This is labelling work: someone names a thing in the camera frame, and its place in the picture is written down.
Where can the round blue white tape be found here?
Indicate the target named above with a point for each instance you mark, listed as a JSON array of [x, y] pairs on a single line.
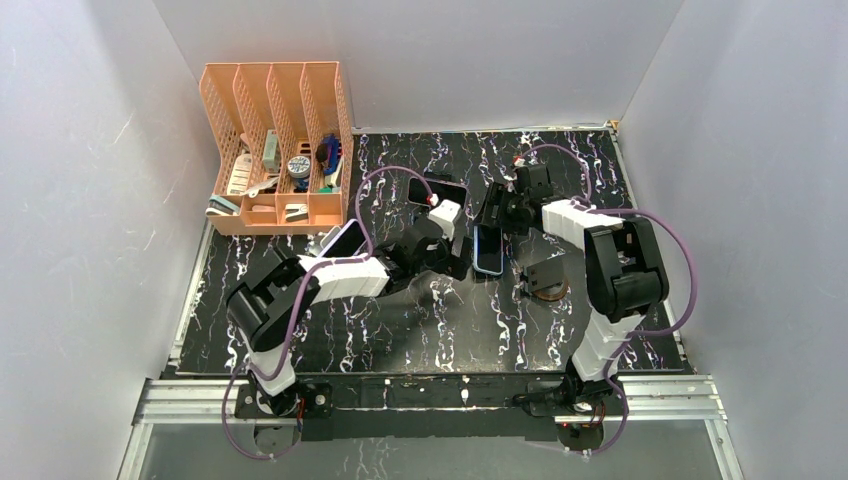
[[299, 167]]

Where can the white stapler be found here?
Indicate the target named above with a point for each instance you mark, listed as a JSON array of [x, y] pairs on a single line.
[[296, 212]]

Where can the orange plastic file organizer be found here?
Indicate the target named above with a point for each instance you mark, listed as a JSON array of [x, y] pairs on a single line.
[[286, 147]]

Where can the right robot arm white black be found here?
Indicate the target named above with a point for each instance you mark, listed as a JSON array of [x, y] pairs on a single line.
[[624, 274]]

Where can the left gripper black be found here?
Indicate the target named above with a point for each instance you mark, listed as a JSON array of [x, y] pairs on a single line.
[[453, 266]]

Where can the blue black tool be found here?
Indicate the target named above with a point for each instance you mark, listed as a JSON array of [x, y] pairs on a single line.
[[328, 154]]

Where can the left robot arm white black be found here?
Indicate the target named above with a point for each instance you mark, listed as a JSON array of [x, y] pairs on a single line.
[[268, 304]]

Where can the grey stand on wooden base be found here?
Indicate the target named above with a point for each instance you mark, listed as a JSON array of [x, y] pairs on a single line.
[[545, 280]]

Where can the phone with pink case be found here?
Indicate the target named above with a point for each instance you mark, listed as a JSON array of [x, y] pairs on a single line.
[[418, 193]]

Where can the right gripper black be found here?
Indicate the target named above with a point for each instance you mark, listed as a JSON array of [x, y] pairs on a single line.
[[497, 194]]

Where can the phone with purple case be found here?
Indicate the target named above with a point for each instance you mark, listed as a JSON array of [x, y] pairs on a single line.
[[346, 241]]

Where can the green white box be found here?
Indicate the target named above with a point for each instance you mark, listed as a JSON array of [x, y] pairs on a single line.
[[271, 157]]

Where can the white label tag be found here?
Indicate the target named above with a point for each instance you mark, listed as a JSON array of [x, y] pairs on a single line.
[[239, 178]]

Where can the phone with blue case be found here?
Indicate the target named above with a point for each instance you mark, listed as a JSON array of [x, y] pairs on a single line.
[[487, 256]]

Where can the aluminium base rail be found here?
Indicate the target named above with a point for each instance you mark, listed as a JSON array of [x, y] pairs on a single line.
[[353, 406]]

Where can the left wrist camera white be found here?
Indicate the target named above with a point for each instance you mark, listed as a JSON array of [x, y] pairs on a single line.
[[446, 215]]

